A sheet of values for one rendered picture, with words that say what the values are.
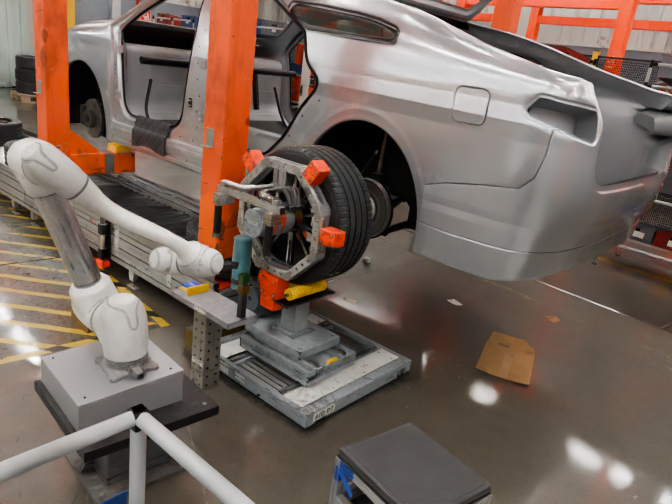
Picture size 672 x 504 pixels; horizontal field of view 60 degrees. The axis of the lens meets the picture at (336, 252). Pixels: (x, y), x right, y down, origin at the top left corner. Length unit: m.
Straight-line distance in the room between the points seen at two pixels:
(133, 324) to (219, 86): 1.27
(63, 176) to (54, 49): 2.66
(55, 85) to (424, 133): 2.76
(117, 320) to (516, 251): 1.63
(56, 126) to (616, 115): 3.79
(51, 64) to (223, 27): 1.91
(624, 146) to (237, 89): 2.50
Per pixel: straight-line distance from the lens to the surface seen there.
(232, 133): 2.92
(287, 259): 2.83
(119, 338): 2.17
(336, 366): 2.95
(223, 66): 2.88
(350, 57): 3.02
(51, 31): 4.55
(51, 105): 4.58
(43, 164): 1.94
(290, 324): 2.99
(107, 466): 2.36
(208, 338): 2.79
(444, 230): 2.71
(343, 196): 2.55
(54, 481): 2.50
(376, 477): 1.99
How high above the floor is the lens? 1.59
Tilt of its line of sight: 18 degrees down
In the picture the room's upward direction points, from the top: 8 degrees clockwise
